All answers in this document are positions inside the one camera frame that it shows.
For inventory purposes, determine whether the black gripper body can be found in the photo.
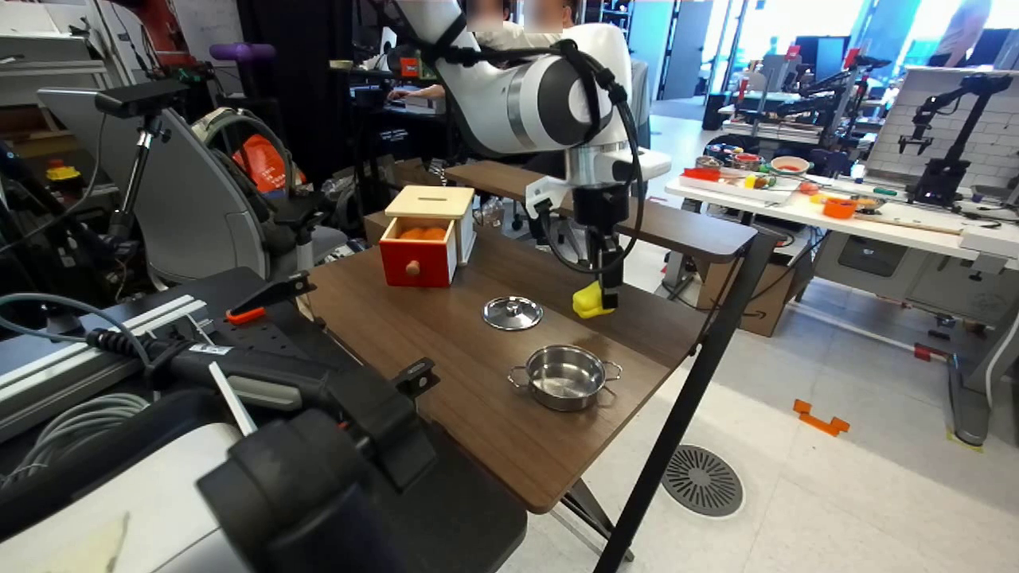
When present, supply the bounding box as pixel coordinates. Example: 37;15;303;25
574;177;632;238

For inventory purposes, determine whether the yellow block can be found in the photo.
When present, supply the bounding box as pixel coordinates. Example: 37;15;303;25
569;277;618;326

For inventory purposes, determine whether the dark wooden desk shelf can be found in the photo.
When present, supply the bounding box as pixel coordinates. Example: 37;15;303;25
443;160;760;264

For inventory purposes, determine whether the silver pot lid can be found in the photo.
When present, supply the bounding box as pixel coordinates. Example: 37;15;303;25
480;294;545;334

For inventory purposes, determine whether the silver metal pot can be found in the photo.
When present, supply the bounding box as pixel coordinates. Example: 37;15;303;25
503;339;628;417

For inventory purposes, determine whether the white tray with toys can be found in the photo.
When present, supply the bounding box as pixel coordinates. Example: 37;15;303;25
677;149;814;210

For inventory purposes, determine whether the cardboard box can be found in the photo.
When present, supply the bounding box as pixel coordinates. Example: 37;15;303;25
698;246;817;339

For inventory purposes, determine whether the wooden box with red drawer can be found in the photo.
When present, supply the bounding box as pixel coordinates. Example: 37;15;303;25
375;182;480;294

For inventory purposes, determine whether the round grey floor drain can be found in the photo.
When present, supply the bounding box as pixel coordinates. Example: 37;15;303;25
659;442;748;520

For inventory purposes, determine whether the small orange container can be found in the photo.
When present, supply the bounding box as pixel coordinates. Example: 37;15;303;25
817;194;859;222

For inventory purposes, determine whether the white work table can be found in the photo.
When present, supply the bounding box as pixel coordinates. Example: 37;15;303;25
666;172;1019;450

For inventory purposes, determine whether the purple roll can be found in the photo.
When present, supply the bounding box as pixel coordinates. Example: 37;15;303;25
207;41;281;70

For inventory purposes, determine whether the grey machine housing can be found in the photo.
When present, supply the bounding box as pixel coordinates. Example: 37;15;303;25
132;101;329;294

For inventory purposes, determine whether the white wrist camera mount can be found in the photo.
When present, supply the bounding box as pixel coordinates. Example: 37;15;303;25
521;172;577;218

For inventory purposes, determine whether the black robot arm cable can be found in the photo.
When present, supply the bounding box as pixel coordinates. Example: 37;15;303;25
550;35;649;264

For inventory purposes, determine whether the black desk leg frame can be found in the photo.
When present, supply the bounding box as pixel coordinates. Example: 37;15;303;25
557;228;790;573

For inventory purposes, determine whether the orange bracket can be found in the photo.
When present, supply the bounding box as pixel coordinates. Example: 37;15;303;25
790;399;854;440

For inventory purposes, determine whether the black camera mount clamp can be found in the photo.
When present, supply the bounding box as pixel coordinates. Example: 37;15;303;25
194;356;532;573

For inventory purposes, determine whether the orange clamp handle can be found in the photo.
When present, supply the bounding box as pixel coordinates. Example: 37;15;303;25
221;305;270;331

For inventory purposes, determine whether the aluminium rail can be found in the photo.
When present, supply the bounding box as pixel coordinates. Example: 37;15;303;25
0;294;210;407

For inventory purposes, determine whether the grey cable bundle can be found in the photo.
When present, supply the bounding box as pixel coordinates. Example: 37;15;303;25
11;389;154;475

